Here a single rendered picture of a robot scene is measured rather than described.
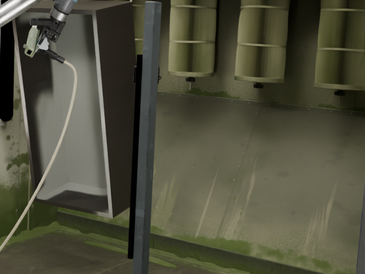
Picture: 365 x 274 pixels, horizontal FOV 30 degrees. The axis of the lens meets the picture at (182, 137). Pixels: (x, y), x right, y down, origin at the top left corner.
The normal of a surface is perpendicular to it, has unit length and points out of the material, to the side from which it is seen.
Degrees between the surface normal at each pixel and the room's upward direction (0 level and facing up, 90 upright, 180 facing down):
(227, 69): 90
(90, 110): 102
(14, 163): 90
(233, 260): 90
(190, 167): 57
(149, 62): 90
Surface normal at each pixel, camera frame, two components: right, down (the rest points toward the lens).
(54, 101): 0.87, 0.12
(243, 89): -0.53, 0.09
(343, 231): -0.41, -0.47
